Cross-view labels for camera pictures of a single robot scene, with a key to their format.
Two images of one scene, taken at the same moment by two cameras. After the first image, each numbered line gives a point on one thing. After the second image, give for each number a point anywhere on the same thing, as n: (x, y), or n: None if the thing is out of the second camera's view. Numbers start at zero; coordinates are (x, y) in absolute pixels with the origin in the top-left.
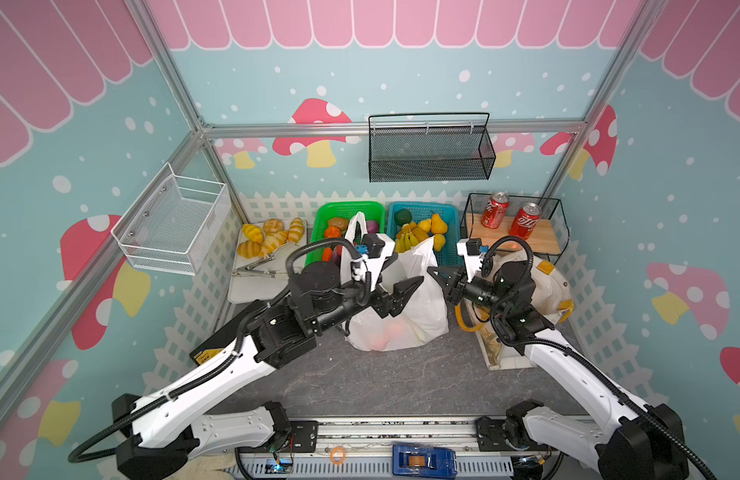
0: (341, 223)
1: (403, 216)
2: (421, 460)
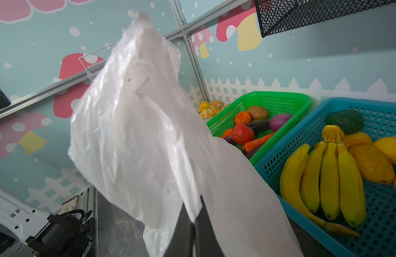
0: (258, 113)
1: (350, 120)
2: None
